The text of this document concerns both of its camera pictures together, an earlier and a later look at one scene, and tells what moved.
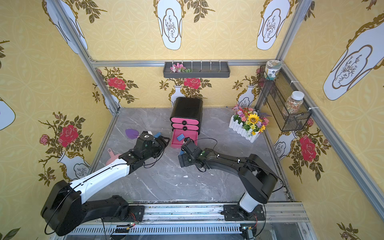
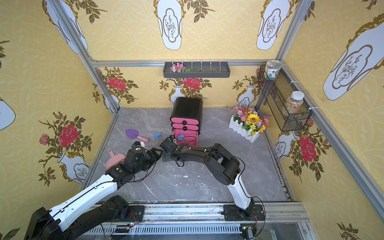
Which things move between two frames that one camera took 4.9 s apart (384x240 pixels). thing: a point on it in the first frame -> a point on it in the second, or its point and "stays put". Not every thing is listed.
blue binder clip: [180, 137] stays put
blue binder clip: [159, 133] stays put
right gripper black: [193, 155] -> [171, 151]
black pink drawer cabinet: [187, 120] stays put
